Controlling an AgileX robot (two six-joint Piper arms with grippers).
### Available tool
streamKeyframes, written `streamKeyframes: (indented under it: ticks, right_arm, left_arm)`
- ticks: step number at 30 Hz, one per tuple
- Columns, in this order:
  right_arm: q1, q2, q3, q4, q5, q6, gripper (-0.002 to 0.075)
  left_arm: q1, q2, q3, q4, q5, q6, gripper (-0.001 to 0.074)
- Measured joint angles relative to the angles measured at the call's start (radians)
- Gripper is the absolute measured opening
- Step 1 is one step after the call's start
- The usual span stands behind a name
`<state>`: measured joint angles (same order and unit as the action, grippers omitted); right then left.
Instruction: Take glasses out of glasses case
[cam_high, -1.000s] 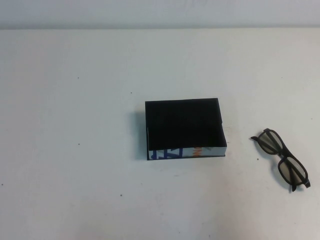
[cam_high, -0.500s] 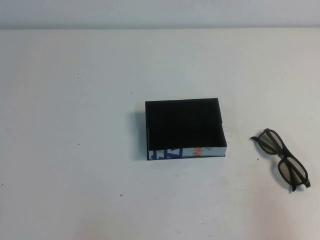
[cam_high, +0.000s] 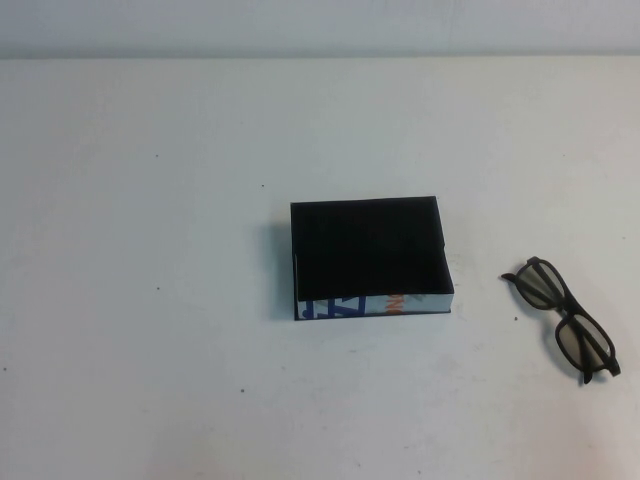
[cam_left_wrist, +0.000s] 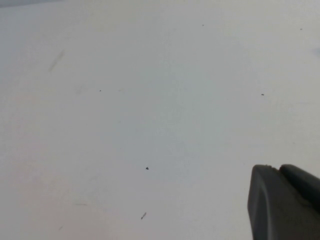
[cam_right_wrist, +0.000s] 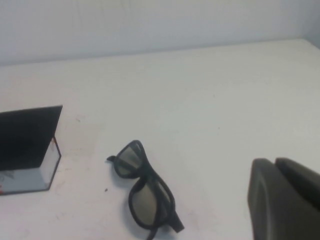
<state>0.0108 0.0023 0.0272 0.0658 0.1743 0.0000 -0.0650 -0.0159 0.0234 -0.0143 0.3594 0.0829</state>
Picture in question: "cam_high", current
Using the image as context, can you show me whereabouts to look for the black open glasses case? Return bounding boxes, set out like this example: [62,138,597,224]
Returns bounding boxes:
[289,196,457,322]

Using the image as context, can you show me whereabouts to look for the black framed glasses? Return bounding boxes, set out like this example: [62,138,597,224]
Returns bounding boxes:
[499,255,623,387]

